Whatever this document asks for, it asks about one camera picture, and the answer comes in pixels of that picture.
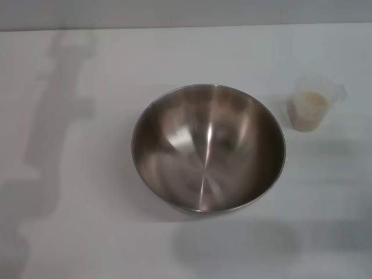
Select stainless steel mixing bowl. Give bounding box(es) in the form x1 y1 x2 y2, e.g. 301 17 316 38
131 83 287 223

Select white rice grains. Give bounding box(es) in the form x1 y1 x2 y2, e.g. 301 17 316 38
292 90 329 132

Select clear plastic measuring cup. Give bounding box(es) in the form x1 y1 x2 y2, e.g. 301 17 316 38
287 74 348 133

